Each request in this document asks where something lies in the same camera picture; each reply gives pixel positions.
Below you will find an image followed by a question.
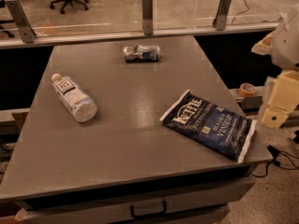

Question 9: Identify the crushed Red Bull can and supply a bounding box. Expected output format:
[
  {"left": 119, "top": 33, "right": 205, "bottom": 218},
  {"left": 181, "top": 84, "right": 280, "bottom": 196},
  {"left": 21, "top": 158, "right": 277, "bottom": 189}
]
[{"left": 123, "top": 45, "right": 161, "bottom": 62}]

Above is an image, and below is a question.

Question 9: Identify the grey table drawer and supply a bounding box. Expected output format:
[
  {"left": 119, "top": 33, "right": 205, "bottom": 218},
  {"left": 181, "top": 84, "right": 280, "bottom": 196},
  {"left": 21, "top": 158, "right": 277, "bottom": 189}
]
[{"left": 15, "top": 176, "right": 254, "bottom": 224}]

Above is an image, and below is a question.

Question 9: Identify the roll of masking tape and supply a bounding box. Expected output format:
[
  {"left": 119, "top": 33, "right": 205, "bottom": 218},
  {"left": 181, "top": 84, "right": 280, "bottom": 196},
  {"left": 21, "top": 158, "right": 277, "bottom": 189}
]
[{"left": 239, "top": 83, "right": 257, "bottom": 97}]

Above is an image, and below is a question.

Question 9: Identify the black drawer handle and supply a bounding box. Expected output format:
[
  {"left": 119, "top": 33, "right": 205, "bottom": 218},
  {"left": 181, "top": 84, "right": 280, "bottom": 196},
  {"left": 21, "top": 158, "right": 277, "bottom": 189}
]
[{"left": 130, "top": 201, "right": 167, "bottom": 219}]

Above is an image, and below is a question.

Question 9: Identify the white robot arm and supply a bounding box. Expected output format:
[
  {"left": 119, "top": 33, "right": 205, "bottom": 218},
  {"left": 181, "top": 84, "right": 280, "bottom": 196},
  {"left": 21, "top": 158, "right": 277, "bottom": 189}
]
[{"left": 251, "top": 4, "right": 299, "bottom": 128}]

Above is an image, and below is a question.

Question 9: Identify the glass partition panel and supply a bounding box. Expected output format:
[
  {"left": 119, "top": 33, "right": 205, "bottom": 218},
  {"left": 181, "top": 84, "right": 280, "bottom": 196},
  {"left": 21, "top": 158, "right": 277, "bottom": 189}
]
[{"left": 0, "top": 0, "right": 299, "bottom": 42}]

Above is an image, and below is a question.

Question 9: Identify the left metal glass bracket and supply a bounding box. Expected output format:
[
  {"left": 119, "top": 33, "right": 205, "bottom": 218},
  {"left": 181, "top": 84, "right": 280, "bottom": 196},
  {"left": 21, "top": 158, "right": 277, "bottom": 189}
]
[{"left": 6, "top": 0, "right": 36, "bottom": 43}]

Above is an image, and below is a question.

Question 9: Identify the right metal glass bracket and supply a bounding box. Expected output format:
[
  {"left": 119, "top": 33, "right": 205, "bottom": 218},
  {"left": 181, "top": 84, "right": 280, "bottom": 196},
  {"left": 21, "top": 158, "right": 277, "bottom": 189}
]
[{"left": 213, "top": 0, "right": 232, "bottom": 31}]

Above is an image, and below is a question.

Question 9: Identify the blue Kettle chip bag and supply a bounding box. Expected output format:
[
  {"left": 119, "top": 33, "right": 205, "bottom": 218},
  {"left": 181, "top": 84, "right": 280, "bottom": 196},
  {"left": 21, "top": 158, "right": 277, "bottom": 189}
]
[{"left": 160, "top": 90, "right": 257, "bottom": 163}]

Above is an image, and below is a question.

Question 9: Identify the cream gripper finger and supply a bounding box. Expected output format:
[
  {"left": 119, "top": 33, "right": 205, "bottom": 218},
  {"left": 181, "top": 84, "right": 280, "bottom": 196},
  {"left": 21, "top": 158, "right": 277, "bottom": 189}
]
[
  {"left": 262, "top": 107, "right": 289, "bottom": 129},
  {"left": 251, "top": 32, "right": 274, "bottom": 55}
]

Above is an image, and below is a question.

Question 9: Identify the clear plastic water bottle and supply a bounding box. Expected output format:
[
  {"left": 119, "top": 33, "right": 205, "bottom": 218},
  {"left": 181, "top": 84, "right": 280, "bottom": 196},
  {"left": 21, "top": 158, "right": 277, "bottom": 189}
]
[{"left": 51, "top": 74, "right": 97, "bottom": 123}]

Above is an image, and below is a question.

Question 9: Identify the middle metal glass bracket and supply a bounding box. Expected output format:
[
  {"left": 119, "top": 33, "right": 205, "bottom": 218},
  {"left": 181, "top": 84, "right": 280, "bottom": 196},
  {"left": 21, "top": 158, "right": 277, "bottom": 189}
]
[{"left": 142, "top": 0, "right": 153, "bottom": 35}]

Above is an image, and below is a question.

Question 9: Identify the metal glass bracket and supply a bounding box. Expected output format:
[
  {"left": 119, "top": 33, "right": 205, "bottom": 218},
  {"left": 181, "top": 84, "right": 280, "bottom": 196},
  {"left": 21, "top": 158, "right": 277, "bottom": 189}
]
[
  {"left": 213, "top": 0, "right": 232, "bottom": 31},
  {"left": 142, "top": 0, "right": 153, "bottom": 35},
  {"left": 6, "top": 0, "right": 36, "bottom": 43}
]

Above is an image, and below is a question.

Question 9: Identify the black floor cable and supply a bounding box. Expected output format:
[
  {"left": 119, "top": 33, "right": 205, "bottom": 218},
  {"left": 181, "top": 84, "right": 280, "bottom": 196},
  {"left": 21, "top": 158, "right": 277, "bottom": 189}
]
[{"left": 250, "top": 145, "right": 299, "bottom": 179}]

